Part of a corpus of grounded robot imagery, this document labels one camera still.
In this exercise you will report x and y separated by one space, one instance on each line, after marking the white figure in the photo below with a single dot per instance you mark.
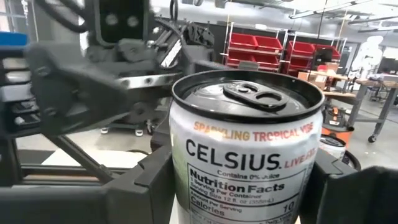
370 53

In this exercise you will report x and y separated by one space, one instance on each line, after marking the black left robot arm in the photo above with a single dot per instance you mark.
199 40

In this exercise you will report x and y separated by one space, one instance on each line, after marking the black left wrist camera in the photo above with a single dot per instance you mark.
121 21

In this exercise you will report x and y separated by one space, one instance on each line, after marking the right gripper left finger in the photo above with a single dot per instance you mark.
140 202

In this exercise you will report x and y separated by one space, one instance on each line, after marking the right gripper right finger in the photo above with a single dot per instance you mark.
357 199

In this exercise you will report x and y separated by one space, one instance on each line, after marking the orange black shop vacuum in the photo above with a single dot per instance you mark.
334 119

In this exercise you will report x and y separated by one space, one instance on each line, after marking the metal rack red bins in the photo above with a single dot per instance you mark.
255 46
311 53

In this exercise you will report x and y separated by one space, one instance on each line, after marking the white Celsius tropical vibe can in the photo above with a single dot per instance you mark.
245 155

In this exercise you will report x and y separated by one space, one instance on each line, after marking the black frame brace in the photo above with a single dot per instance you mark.
81 158

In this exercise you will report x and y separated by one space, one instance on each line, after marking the black monitor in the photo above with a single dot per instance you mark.
323 56

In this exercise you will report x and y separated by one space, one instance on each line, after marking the cardboard box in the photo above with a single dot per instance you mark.
317 80

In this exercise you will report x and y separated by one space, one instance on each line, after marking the wooden workbench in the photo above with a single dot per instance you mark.
376 85

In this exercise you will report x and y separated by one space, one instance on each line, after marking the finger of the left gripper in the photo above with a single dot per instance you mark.
77 90

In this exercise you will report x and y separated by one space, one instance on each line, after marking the black vented control box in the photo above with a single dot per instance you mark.
18 93

